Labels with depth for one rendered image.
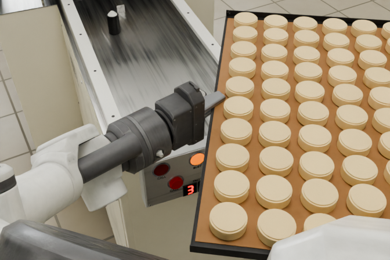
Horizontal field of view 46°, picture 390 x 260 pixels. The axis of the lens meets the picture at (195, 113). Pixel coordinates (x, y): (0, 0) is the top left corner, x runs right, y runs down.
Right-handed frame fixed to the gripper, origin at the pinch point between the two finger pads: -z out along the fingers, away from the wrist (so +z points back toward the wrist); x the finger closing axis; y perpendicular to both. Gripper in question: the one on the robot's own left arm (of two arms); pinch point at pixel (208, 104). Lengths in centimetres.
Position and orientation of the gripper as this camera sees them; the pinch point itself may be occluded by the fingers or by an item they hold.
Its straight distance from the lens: 80.2
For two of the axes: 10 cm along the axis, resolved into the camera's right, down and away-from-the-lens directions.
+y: -6.1, -5.3, 5.8
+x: 0.0, -7.4, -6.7
